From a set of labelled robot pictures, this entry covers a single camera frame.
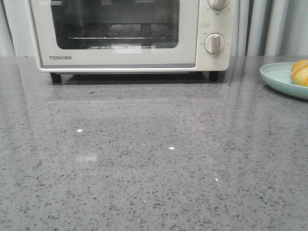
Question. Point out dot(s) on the oven control knob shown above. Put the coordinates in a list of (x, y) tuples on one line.
[(218, 4), (214, 43)]

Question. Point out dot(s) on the upper oven control knob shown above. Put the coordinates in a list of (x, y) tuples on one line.
[(218, 4)]

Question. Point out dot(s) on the orange striped croissant bread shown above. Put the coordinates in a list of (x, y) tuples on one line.
[(299, 73)]

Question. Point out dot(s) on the white Toshiba toaster oven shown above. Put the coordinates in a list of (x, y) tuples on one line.
[(209, 21)]

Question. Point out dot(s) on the light green plate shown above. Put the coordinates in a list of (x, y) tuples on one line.
[(278, 77)]

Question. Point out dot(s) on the glass oven door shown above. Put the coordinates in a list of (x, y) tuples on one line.
[(50, 16)]

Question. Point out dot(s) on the metal wire oven rack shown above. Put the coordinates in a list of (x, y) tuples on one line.
[(120, 36)]

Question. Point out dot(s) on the lower oven control knob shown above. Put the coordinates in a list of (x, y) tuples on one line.
[(214, 43)]

